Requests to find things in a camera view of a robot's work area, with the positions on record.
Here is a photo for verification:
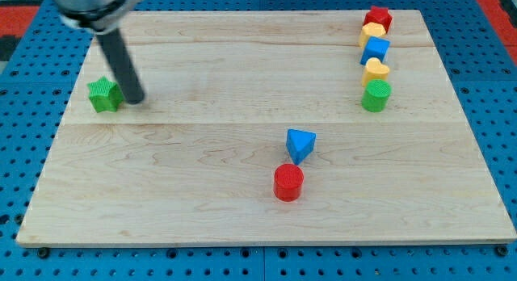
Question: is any green star block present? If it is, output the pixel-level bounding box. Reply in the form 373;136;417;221
87;77;124;113

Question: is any red star block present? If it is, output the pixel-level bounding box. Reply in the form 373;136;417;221
363;6;393;32

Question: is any blue cube block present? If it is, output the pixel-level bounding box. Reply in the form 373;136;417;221
359;36;391;65

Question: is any yellow hexagon block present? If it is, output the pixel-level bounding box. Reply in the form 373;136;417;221
359;22;386;48

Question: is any yellow heart block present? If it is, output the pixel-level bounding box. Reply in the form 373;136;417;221
361;57;390;87

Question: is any light wooden board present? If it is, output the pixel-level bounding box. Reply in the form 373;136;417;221
17;10;516;248

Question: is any blue triangle block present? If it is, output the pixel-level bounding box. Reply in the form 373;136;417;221
286;129;317;165

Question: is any red cylinder block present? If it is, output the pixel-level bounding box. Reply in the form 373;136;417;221
273;163;305;202

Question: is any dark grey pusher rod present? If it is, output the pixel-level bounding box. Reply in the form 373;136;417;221
96;28;145;105

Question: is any green cylinder block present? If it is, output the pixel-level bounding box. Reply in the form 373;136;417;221
361;79;392;112

